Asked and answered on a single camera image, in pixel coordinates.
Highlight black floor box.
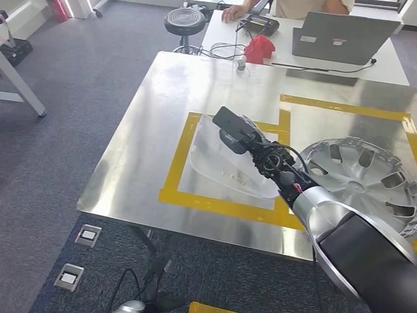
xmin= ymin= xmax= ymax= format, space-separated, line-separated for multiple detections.
xmin=0 ymin=38 xmax=34 ymax=68

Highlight white table frame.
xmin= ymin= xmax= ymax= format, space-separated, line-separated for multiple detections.
xmin=0 ymin=15 xmax=48 ymax=118

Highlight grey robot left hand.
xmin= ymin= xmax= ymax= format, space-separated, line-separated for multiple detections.
xmin=153 ymin=293 xmax=183 ymax=313

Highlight dark grey laptop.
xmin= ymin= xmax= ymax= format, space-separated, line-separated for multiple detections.
xmin=292 ymin=11 xmax=401 ymax=67

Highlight yellow tape rectangle outline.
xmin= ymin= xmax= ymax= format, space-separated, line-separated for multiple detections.
xmin=158 ymin=93 xmax=417 ymax=252

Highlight black laptop power cable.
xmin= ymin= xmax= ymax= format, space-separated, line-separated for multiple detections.
xmin=271 ymin=58 xmax=378 ymax=74

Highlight yellow floor tape square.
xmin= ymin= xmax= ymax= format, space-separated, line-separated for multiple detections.
xmin=189 ymin=301 xmax=238 ymax=313

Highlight steel workbench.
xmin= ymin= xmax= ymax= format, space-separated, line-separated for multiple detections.
xmin=77 ymin=51 xmax=417 ymax=262

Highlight white plastic cover part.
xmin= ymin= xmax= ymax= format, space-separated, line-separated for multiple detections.
xmin=190 ymin=114 xmax=281 ymax=200

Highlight metal floor socket plate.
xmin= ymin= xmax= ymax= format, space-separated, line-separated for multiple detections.
xmin=54 ymin=263 xmax=84 ymax=293
xmin=75 ymin=224 xmax=102 ymax=248

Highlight tangled desk cables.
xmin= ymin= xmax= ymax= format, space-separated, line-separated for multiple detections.
xmin=173 ymin=42 xmax=247 ymax=61

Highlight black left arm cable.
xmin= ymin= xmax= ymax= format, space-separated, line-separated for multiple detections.
xmin=107 ymin=268 xmax=146 ymax=313

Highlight red cloth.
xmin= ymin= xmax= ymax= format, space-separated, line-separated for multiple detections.
xmin=244 ymin=34 xmax=276 ymax=66

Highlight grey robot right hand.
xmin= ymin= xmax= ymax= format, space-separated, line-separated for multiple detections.
xmin=219 ymin=115 xmax=277 ymax=155

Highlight silver wheel hubcap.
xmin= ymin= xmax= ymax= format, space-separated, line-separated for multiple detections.
xmin=298 ymin=136 xmax=417 ymax=241

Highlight black round stool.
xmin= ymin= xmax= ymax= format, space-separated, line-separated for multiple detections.
xmin=164 ymin=7 xmax=207 ymax=55

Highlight black handheld controller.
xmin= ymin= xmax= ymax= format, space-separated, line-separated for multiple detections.
xmin=239 ymin=14 xmax=281 ymax=37

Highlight white desk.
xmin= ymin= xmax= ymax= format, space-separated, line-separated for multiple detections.
xmin=201 ymin=9 xmax=411 ymax=86

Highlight person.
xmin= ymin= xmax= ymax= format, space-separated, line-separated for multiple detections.
xmin=221 ymin=0 xmax=355 ymax=23

